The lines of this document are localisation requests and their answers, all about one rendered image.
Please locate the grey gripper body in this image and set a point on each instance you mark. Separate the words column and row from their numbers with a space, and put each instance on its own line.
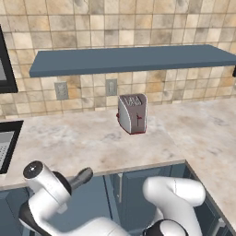
column 82, row 178

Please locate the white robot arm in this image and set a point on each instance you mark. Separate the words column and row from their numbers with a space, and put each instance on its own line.
column 172, row 196

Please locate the blue cupboard door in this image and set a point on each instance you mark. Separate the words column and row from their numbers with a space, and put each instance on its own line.
column 135, row 196

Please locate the blue cupboard front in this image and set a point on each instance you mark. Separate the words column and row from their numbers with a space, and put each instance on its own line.
column 10, row 212

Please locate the silver toaster with red trim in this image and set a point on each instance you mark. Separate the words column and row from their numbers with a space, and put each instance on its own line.
column 132, row 115

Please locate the black framed sink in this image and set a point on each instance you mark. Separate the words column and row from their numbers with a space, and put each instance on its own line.
column 6, row 144

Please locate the blue corner cupboard run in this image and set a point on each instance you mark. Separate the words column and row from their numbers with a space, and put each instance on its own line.
column 212, row 212

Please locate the black microwave oven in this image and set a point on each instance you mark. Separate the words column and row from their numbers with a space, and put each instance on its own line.
column 5, row 64

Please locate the grey wall socket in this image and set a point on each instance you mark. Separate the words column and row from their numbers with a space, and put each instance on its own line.
column 61, row 91

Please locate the grey wall switch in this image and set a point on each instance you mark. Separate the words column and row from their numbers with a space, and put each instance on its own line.
column 111, row 87

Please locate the blue wall shelf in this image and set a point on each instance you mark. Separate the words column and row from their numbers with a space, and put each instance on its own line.
column 129, row 60

